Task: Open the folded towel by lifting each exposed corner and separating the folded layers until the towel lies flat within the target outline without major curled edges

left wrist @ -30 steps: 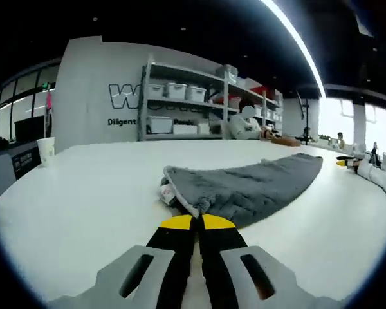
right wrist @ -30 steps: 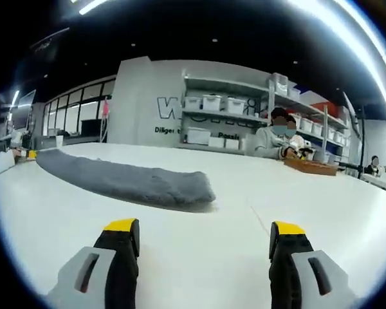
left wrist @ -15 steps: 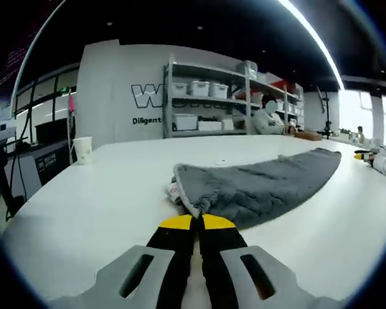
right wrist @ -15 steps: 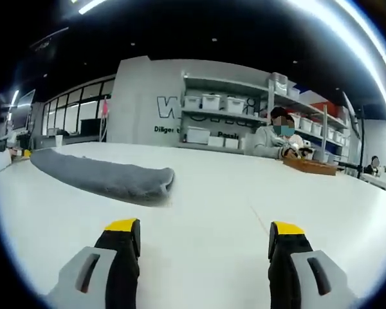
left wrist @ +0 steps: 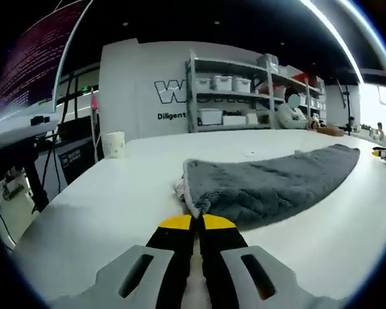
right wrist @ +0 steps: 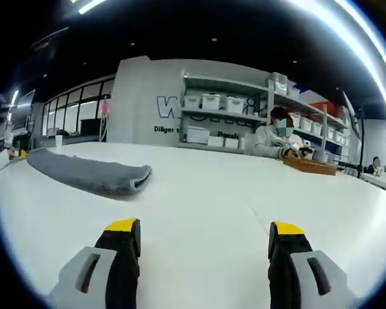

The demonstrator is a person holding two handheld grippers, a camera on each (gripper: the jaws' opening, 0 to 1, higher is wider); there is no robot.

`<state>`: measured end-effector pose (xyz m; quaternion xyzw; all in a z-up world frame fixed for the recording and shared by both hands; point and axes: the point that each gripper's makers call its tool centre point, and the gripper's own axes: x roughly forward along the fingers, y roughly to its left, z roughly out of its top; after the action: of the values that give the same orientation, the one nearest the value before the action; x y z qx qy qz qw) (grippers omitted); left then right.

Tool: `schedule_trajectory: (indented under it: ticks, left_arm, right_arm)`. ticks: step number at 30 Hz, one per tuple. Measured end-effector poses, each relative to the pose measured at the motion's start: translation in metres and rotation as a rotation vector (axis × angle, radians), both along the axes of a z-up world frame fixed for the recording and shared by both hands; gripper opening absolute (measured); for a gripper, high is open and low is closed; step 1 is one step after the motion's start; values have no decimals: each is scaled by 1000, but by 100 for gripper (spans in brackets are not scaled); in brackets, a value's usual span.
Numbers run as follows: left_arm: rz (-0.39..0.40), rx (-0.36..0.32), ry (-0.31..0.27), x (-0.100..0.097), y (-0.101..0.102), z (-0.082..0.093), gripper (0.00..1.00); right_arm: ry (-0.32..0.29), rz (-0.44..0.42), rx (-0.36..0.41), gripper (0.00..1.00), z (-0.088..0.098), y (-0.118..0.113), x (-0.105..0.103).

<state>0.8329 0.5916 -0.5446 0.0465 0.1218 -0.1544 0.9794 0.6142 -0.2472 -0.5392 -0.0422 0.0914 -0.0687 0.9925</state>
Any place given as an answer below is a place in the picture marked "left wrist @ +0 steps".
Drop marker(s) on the grey towel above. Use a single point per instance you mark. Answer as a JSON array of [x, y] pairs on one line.
[[270, 183]]

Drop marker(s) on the person's left hand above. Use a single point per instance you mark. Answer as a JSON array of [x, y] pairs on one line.
[[196, 289]]

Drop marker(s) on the black tripod stand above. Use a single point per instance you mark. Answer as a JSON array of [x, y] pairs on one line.
[[348, 109]]

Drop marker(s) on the brown bag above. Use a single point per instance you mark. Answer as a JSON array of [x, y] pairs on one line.
[[330, 131]]

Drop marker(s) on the white paper cup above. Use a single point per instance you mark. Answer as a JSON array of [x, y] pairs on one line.
[[115, 145]]

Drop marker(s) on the black cabinet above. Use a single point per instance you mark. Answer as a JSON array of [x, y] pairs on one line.
[[75, 154]]

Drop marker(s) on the grey metal shelf rack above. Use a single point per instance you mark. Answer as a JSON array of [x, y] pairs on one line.
[[192, 96]]

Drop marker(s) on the group of white storage boxes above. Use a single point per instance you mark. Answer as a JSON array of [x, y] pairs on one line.
[[223, 82]]

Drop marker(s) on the pink flag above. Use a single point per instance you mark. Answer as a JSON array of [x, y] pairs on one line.
[[95, 101]]

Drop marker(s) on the white standing desk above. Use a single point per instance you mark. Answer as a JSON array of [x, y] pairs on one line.
[[19, 124]]

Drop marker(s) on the computer monitor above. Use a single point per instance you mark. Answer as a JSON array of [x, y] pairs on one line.
[[35, 64]]

